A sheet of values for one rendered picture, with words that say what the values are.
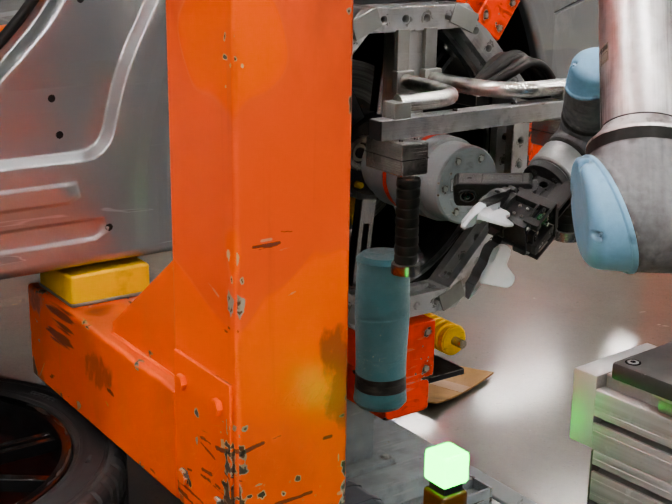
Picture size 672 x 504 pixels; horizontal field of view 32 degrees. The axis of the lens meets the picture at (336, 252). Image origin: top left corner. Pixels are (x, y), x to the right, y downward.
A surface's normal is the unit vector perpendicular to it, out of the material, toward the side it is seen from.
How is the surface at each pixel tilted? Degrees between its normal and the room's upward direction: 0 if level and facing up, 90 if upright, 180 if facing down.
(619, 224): 87
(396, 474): 0
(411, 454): 0
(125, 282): 90
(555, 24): 90
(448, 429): 0
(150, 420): 90
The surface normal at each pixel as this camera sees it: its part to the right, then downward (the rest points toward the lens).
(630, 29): -0.44, -0.33
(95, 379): -0.82, 0.15
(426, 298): 0.57, 0.24
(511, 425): 0.01, -0.96
